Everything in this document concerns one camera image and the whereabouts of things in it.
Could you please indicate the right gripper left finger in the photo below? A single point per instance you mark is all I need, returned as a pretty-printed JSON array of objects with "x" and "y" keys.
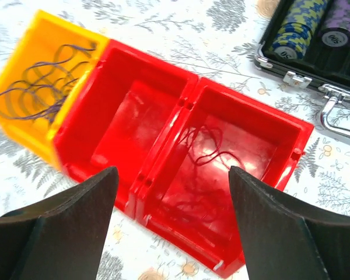
[{"x": 62, "y": 236}]

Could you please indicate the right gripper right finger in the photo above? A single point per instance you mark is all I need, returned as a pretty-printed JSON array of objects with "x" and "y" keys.
[{"x": 285, "y": 238}]

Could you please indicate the red double plastic bin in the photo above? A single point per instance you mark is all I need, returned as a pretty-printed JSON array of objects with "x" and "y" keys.
[{"x": 173, "y": 137}]

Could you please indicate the yellow plastic bin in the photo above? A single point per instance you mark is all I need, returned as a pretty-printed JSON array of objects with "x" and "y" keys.
[{"x": 43, "y": 78}]

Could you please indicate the black poker chip case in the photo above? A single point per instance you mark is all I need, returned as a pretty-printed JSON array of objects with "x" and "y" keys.
[{"x": 307, "y": 44}]

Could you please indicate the floral table mat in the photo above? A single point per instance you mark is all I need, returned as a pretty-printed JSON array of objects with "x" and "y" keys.
[{"x": 215, "y": 39}]

